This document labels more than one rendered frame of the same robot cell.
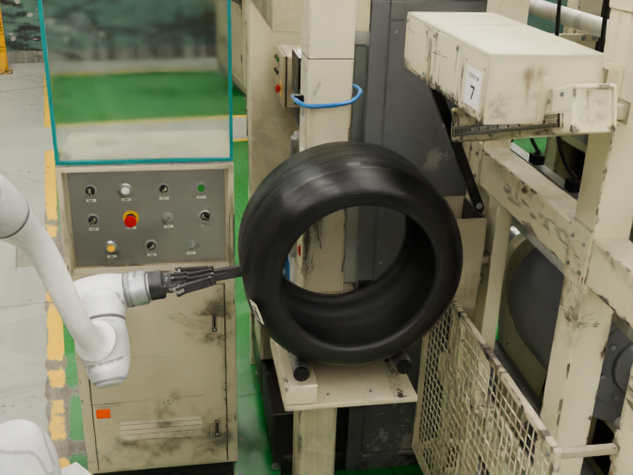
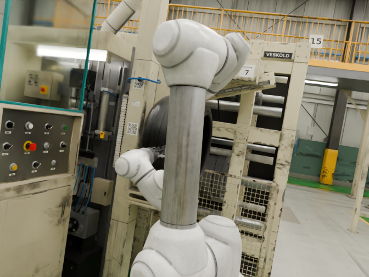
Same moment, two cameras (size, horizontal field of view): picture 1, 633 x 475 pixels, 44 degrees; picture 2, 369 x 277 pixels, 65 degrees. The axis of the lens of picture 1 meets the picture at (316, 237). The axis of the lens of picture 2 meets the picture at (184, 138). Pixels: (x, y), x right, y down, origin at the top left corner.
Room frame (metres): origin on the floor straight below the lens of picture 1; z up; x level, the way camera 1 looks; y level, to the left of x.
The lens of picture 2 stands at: (1.01, 1.51, 1.31)
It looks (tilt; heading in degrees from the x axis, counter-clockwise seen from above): 3 degrees down; 298
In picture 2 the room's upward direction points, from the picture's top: 9 degrees clockwise
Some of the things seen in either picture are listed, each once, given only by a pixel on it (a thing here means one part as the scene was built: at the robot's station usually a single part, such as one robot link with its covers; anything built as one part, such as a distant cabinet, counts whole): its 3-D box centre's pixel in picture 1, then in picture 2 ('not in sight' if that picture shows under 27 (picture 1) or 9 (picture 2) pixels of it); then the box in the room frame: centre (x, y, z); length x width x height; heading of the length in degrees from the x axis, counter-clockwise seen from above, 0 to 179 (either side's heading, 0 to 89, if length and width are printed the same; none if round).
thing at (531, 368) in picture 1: (536, 335); not in sight; (2.48, -0.82, 0.61); 0.33 x 0.06 x 0.86; 100
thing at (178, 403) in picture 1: (155, 313); (4, 221); (2.51, 0.58, 0.63); 0.56 x 0.41 x 1.27; 100
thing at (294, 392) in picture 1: (292, 359); (156, 199); (1.91, 0.06, 0.83); 0.36 x 0.09 x 0.06; 10
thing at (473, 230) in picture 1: (447, 252); not in sight; (2.22, -0.41, 1.05); 0.20 x 0.15 x 0.30; 10
